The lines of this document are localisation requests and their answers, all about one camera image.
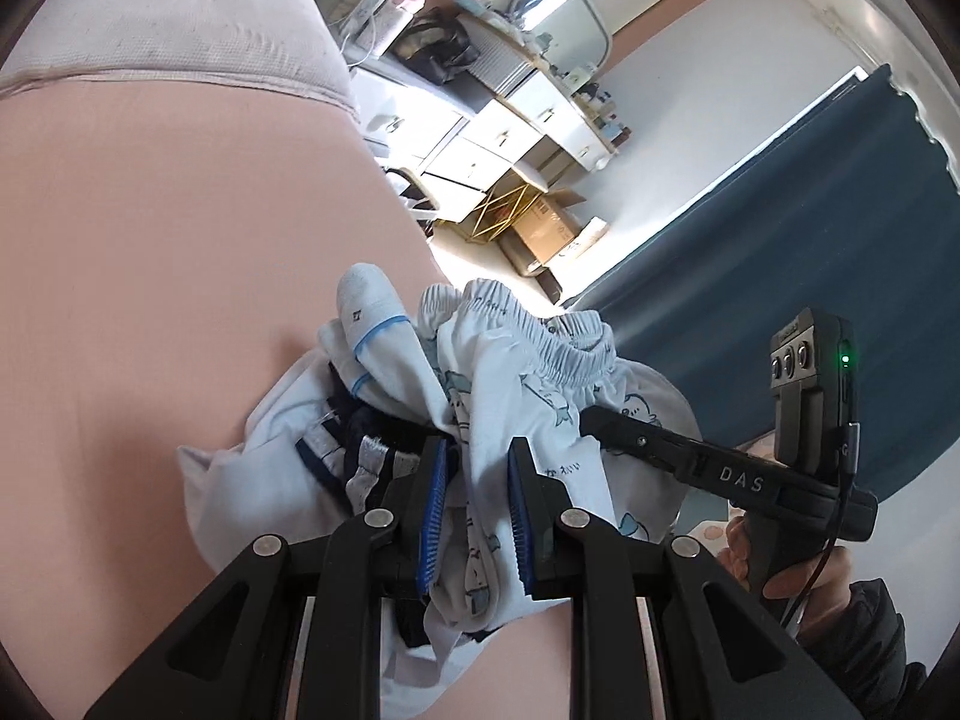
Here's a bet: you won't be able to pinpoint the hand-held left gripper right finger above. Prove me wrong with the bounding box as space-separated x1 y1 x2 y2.
506 435 863 720

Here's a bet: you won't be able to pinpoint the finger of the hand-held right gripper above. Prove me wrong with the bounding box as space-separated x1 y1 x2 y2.
579 405 695 477

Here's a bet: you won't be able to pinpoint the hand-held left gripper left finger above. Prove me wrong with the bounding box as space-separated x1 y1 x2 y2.
82 435 451 720

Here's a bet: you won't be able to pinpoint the light blue printed pajama pants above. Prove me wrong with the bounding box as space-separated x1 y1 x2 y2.
315 262 706 638

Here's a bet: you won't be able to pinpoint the person's right forearm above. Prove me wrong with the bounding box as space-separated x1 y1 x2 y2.
793 577 931 720

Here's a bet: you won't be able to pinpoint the person's right hand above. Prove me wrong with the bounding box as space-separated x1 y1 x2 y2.
720 517 856 627

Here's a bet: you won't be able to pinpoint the dark blue curtain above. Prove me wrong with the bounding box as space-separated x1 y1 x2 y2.
559 64 960 505

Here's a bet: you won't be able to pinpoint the cardboard box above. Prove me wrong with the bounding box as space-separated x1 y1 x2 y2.
501 191 610 275

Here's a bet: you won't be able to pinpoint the white dresser with drawers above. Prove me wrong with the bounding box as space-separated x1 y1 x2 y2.
349 15 625 224

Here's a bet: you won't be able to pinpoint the pink bed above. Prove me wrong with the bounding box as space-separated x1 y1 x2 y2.
0 79 578 720

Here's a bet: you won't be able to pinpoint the rounded vanity mirror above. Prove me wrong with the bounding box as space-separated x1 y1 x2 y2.
516 0 613 70

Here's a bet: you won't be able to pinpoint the black bag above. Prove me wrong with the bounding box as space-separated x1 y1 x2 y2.
388 11 481 88

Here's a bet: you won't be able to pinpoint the white power strip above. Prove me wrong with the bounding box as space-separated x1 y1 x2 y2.
346 0 398 34

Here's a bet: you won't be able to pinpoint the pink pillow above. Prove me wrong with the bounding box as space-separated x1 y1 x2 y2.
0 0 359 110

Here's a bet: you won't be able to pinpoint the black cable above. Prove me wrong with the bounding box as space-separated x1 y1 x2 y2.
780 424 860 627

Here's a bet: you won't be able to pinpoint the gold wire stool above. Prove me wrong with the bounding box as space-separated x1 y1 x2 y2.
448 171 553 245

